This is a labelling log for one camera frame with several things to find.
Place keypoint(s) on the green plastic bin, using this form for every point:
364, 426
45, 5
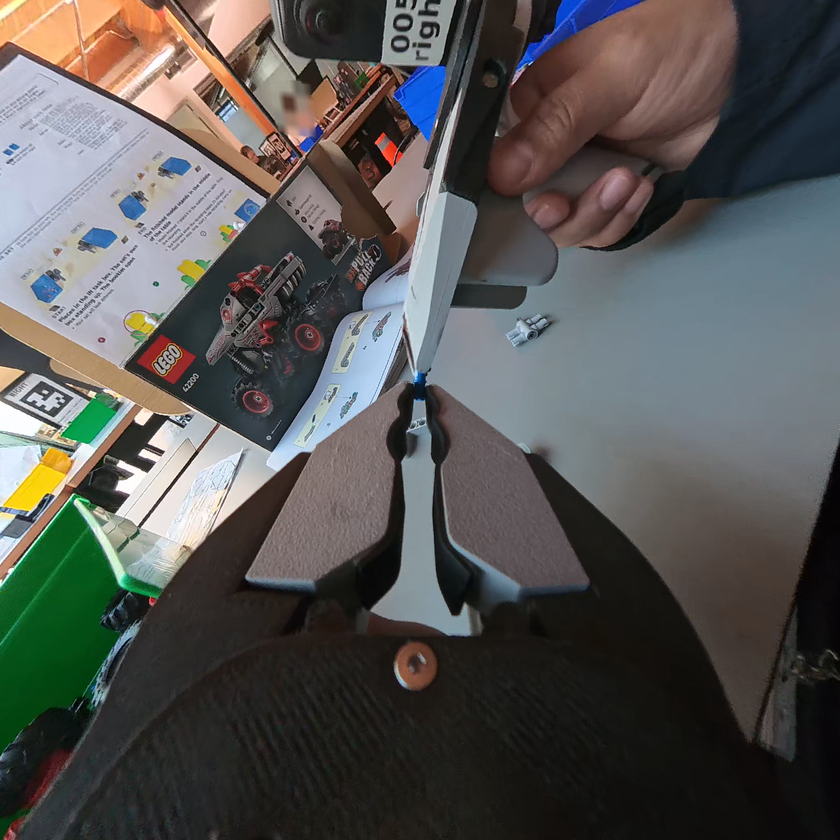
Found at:
46, 623

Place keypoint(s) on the red LEGO wheel hubs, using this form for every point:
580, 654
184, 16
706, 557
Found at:
33, 738

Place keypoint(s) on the printed task instruction sheet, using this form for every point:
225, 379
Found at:
98, 197

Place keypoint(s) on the wooden shelf rail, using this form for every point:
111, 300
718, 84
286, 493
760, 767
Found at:
105, 449

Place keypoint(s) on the person's right hand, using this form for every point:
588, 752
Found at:
623, 85

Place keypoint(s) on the person's dark clothing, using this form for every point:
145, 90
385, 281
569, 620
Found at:
820, 558

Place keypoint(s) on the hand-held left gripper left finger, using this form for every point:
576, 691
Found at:
328, 505

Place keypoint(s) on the black and white marker tag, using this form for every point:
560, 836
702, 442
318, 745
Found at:
39, 397

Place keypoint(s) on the clear plastic bag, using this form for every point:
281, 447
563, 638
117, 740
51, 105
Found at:
141, 551

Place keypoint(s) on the black lego box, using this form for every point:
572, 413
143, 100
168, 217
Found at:
262, 315

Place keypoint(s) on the grey lego frame piece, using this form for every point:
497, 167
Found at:
415, 431

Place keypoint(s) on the small grey lego connector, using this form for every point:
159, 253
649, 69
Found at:
525, 331

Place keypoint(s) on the yellow storage crate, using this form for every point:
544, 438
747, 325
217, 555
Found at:
36, 485

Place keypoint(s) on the black tire with white hub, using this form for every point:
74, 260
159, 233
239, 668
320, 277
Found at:
111, 663

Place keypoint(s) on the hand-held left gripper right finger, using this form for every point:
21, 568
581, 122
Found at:
505, 518

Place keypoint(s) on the person's right forearm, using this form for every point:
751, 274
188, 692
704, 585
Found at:
787, 98

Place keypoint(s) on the black rubber tire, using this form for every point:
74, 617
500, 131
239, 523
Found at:
121, 609

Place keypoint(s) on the white sticker sheet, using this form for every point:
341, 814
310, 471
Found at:
210, 489

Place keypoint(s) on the green storage crate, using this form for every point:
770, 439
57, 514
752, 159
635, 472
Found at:
92, 420

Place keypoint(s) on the blue lego pin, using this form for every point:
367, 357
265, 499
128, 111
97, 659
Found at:
420, 382

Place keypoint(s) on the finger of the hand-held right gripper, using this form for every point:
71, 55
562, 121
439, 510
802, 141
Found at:
436, 275

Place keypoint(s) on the open instruction booklet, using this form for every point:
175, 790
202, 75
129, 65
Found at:
348, 367

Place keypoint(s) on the blue plastic crate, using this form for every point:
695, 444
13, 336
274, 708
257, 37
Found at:
410, 98

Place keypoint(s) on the brown cardboard board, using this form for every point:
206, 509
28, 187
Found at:
65, 354

